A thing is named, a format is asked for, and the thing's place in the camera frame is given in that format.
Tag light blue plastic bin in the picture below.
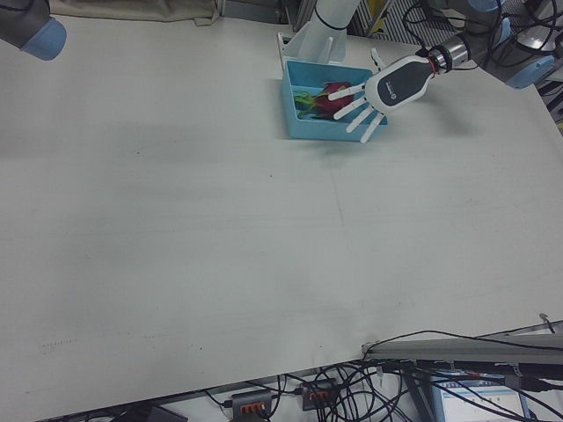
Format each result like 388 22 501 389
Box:
281 59 391 144

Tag computer screen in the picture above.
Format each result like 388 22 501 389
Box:
433 377 536 422

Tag grey USB hub orange ports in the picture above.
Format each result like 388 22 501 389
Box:
231 389 272 417
300 381 342 410

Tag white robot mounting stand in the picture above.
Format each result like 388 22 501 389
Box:
276 0 366 67

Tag long black cable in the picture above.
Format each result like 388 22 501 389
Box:
367 329 563 353

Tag pink dragon fruit green scales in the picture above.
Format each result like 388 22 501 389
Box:
293 81 360 120

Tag grey metal beam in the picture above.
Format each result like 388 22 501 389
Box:
361 320 563 366

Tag beige cloth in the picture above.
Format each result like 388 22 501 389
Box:
48 0 220 27

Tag white grey robot hand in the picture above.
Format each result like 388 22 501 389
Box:
327 47 437 145

